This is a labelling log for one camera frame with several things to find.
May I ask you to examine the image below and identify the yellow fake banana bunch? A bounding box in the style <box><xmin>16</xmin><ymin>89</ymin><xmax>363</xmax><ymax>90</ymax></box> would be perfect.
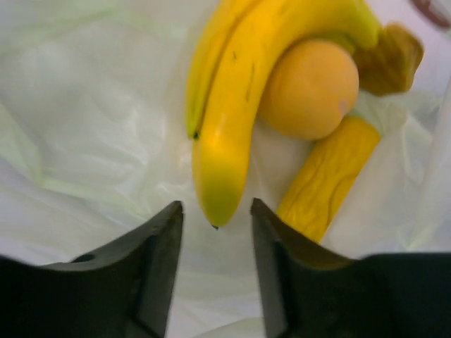
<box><xmin>185</xmin><ymin>1</ymin><xmax>424</xmax><ymax>227</ymax></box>

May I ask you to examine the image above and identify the orange fake round fruit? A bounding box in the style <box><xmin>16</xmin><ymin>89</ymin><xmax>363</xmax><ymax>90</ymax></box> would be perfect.
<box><xmin>259</xmin><ymin>39</ymin><xmax>359</xmax><ymax>140</ymax></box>

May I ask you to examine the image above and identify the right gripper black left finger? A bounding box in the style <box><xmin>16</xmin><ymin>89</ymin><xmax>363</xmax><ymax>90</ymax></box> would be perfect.
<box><xmin>1</xmin><ymin>201</ymin><xmax>184</xmax><ymax>337</ymax></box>

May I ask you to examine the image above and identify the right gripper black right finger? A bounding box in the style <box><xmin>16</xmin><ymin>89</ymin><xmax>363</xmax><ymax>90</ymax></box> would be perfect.
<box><xmin>251</xmin><ymin>199</ymin><xmax>450</xmax><ymax>337</ymax></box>

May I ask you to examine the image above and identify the yellow fake corn piece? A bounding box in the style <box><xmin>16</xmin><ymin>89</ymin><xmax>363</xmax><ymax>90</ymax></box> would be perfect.
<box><xmin>276</xmin><ymin>116</ymin><xmax>381</xmax><ymax>243</ymax></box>

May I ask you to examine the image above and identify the light green plastic bag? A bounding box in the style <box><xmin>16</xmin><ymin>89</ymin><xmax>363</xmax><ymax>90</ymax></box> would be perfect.
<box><xmin>1</xmin><ymin>1</ymin><xmax>450</xmax><ymax>337</ymax></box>

